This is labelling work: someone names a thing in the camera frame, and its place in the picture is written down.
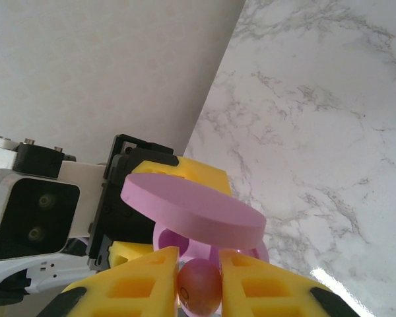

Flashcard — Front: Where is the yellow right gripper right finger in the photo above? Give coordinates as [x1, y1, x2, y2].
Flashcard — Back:
[219, 249, 359, 317]

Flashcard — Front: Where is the pink earbud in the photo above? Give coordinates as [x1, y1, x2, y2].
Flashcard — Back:
[177, 258, 222, 316]

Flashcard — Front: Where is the pink earbud charging case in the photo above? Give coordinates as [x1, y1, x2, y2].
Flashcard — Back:
[120, 172, 271, 317]

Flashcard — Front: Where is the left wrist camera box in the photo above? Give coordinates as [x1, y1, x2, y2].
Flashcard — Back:
[0, 135, 106, 262]

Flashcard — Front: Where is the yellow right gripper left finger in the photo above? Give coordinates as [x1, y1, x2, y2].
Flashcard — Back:
[41, 246, 181, 317]

